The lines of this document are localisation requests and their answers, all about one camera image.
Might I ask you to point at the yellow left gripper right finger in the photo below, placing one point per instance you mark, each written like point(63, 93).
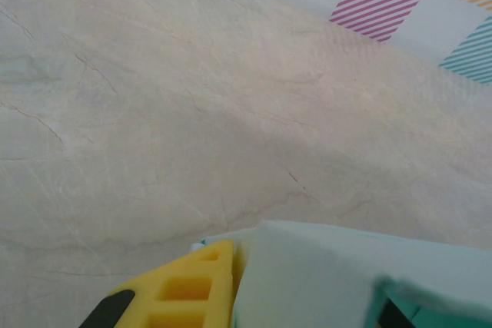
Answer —
point(394, 316)

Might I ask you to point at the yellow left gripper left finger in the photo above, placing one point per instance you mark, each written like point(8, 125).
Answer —
point(184, 293)

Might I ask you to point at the teal paper box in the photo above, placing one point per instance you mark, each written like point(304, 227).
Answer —
point(315, 278)

